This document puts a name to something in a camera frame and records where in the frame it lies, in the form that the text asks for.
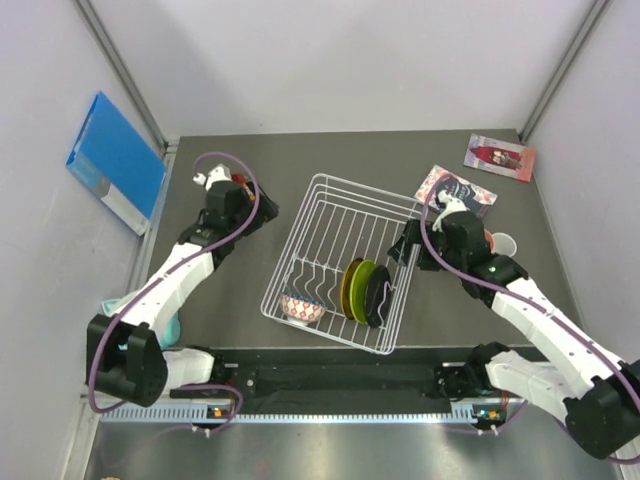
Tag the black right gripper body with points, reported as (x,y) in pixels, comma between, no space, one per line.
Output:
(427,260)

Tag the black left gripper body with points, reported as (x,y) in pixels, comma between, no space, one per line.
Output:
(266,213)

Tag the black plate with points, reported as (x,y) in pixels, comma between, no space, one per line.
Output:
(378,297)

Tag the pink plastic cup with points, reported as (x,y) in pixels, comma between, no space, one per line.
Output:
(490,239)

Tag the white wire dish rack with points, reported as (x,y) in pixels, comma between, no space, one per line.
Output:
(337,222)

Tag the red plate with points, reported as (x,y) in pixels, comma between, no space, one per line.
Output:
(240,179)

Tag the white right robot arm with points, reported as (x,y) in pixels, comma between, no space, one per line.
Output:
(592,392)

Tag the teal object behind arm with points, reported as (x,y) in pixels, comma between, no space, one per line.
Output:
(171,334)

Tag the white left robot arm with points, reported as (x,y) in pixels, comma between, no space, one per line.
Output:
(124,356)

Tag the lime green plate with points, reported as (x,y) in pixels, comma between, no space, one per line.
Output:
(357,289)

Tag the Little Women book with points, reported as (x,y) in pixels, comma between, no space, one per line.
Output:
(474,197)

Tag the yellow plate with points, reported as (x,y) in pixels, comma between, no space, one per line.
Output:
(347,278)

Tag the red patterned white bowl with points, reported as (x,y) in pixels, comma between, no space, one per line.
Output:
(301,310)

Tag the red purple book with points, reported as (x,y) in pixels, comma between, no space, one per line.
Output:
(501,158)

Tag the blue folder box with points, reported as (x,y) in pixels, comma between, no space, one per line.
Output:
(115,163)

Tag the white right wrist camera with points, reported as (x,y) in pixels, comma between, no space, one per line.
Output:
(450,205)

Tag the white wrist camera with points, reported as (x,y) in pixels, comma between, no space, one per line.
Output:
(450,205)
(220,173)

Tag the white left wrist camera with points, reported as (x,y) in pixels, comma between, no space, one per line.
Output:
(220,173)

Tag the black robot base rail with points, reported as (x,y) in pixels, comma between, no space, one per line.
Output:
(434,372)

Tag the grey slotted cable duct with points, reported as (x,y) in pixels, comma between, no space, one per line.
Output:
(460,413)

